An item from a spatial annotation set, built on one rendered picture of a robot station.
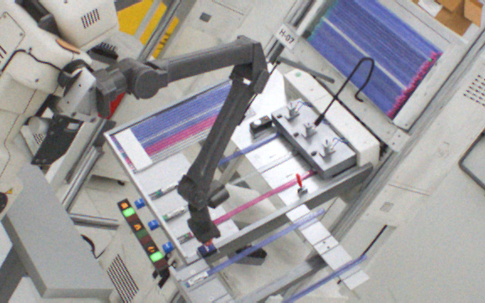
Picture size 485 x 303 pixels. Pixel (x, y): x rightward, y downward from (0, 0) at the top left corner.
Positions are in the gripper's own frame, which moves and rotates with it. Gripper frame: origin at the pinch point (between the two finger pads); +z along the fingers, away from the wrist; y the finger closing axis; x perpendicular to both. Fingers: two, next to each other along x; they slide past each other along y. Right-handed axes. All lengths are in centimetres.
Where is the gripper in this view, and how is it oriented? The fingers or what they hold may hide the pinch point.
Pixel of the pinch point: (208, 243)
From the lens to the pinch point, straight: 229.9
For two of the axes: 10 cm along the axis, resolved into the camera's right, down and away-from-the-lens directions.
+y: -5.2, -6.0, 6.0
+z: 1.0, 6.6, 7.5
